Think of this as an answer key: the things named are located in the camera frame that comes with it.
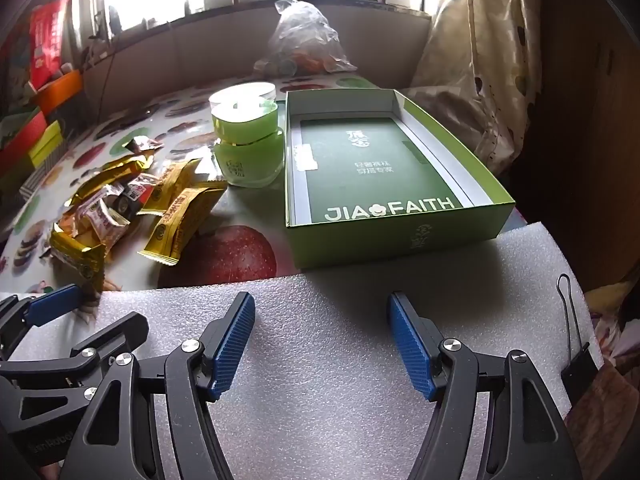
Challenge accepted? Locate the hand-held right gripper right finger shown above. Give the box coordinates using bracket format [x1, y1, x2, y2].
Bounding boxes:
[387, 291, 583, 480]

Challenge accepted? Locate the red printed bag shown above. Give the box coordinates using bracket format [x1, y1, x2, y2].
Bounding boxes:
[29, 0, 71, 91]

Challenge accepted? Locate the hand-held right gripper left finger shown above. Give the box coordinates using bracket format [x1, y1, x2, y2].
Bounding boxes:
[60, 291, 257, 480]

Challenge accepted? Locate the dark jar with clear lid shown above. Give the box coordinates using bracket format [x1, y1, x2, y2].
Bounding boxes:
[208, 82, 277, 111]

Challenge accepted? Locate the clear plastic bag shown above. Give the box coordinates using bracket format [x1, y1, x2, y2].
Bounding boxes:
[252, 0, 358, 78]

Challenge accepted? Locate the black white striped box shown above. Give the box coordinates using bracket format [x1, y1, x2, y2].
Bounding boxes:
[20, 160, 56, 196]

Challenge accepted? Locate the floral cloth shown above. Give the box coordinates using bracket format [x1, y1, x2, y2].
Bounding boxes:
[585, 280, 640, 361]

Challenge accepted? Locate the yellow-green box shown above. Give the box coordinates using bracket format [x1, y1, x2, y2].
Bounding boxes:
[29, 120, 66, 168]

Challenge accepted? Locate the cream dotted curtain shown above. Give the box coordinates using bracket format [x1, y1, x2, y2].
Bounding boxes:
[410, 0, 543, 176]

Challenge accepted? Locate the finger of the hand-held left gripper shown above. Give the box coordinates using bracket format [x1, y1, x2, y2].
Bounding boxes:
[0, 311, 151, 392]
[0, 283, 86, 361]

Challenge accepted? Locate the light green jar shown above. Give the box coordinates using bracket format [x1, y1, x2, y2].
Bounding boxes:
[210, 99, 286, 189]

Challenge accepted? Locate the red box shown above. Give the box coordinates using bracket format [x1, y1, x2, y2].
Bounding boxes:
[0, 110, 48, 176]

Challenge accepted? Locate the fruit printed tablecloth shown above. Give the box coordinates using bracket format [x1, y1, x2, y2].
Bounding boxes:
[0, 72, 416, 293]

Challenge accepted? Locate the white foam sheet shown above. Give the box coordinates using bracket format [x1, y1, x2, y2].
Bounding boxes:
[0, 220, 606, 480]

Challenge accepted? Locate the green cardboard box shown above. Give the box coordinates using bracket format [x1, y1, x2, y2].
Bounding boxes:
[284, 88, 516, 271]

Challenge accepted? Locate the black binder clip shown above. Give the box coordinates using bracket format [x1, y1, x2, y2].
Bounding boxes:
[556, 273, 606, 406]

